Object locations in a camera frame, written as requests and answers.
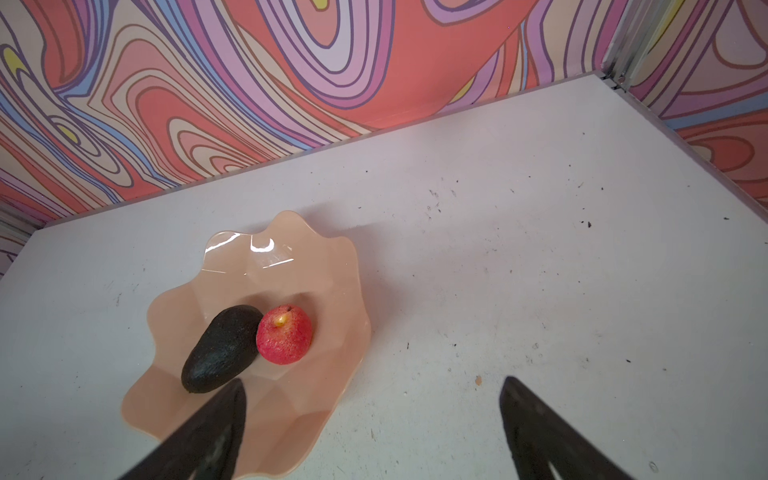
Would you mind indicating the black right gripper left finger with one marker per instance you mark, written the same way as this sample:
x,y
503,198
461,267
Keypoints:
x,y
206,446

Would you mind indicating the pink wavy fruit bowl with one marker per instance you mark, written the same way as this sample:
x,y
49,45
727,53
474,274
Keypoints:
x,y
288,406

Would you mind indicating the dark avocado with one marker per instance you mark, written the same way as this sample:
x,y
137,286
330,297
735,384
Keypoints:
x,y
226,348

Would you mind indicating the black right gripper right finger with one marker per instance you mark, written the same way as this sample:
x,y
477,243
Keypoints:
x,y
543,445

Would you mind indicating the red fake apple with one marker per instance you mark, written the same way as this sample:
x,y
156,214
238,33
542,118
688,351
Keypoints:
x,y
284,335

